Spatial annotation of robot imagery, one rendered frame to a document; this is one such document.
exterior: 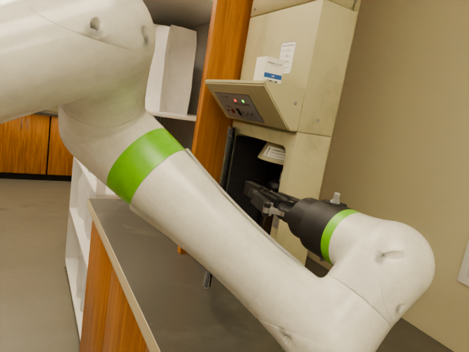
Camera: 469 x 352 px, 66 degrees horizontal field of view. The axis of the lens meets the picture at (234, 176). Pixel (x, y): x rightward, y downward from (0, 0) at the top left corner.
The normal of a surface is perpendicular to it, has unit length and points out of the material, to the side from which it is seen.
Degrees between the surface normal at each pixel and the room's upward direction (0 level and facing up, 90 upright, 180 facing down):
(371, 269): 58
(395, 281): 73
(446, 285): 90
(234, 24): 90
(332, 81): 90
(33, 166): 90
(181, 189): 65
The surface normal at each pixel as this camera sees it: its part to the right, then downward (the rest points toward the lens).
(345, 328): -0.02, -0.39
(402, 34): -0.87, -0.05
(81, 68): 0.64, 0.54
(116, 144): -0.07, -0.11
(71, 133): -0.46, 0.61
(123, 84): 0.48, 0.86
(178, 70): 0.57, 0.22
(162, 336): 0.16, -0.97
